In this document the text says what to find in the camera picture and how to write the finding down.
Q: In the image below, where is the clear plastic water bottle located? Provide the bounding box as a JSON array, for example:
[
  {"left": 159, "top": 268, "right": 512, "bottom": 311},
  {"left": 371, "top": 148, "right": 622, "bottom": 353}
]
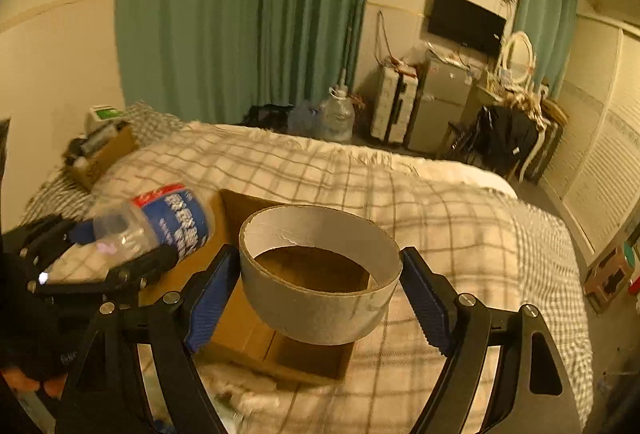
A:
[{"left": 92, "top": 183, "right": 216, "bottom": 267}]

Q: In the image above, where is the grey tape roll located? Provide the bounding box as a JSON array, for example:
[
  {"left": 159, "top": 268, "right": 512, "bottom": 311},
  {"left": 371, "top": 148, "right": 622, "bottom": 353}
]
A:
[{"left": 239, "top": 205, "right": 401, "bottom": 346}]

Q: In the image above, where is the person hand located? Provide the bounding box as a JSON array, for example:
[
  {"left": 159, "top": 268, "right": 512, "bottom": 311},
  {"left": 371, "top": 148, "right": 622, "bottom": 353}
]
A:
[{"left": 1, "top": 366, "right": 67, "bottom": 398}]

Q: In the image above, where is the open cardboard box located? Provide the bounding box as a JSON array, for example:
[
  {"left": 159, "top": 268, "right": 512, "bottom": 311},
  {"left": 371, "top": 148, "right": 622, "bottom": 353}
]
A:
[{"left": 136, "top": 188, "right": 381, "bottom": 384}]

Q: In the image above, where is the small colourful stool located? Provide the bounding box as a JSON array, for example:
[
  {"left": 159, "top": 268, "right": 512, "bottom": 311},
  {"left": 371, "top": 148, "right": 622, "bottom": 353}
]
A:
[{"left": 584, "top": 242, "right": 636, "bottom": 315}]

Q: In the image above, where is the small cardboard box with items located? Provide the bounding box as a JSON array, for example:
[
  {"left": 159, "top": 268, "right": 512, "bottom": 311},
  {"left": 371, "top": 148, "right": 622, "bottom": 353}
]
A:
[{"left": 63, "top": 104, "right": 138, "bottom": 191}]

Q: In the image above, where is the plaid bed blanket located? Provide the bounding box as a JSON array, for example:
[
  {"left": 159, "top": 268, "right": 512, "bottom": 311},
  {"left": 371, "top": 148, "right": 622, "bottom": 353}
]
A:
[{"left": 19, "top": 102, "right": 597, "bottom": 434}]

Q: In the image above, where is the white louvered wardrobe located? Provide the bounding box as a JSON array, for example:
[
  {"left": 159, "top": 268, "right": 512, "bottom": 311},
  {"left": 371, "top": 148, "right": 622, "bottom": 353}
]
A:
[{"left": 540, "top": 14, "right": 639, "bottom": 264}]

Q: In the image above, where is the black jacket on chair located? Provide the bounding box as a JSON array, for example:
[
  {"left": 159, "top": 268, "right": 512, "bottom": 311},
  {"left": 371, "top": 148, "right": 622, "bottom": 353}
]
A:
[{"left": 445, "top": 105, "right": 539, "bottom": 178}]

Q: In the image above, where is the large water jug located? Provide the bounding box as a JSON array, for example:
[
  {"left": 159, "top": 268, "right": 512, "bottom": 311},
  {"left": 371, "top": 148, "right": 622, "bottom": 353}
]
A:
[{"left": 318, "top": 87, "right": 355, "bottom": 143}]

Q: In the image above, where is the large green curtain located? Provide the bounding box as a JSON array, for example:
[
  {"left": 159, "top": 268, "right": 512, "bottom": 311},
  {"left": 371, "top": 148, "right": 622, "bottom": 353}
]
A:
[{"left": 115, "top": 0, "right": 366, "bottom": 124}]

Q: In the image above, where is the silver mini fridge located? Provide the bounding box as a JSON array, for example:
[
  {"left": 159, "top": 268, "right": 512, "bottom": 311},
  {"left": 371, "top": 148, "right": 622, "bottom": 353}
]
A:
[{"left": 406, "top": 59, "right": 472, "bottom": 154}]

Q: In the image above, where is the white suitcase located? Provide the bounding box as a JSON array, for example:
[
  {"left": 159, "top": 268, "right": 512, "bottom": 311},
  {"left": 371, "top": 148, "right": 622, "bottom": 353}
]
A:
[{"left": 370, "top": 65, "right": 419, "bottom": 145}]

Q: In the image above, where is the white oval mirror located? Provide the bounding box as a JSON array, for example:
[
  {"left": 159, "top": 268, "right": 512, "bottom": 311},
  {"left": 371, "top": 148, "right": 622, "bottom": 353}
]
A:
[{"left": 496, "top": 30, "right": 537, "bottom": 90}]

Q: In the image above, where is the green curtain by wardrobe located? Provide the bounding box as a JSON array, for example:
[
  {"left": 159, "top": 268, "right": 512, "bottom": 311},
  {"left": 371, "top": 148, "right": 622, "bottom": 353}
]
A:
[{"left": 513, "top": 0, "right": 578, "bottom": 98}]

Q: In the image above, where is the black wall television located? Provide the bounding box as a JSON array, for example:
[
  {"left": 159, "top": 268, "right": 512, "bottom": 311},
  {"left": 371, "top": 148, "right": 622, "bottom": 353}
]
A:
[{"left": 427, "top": 0, "right": 506, "bottom": 58}]

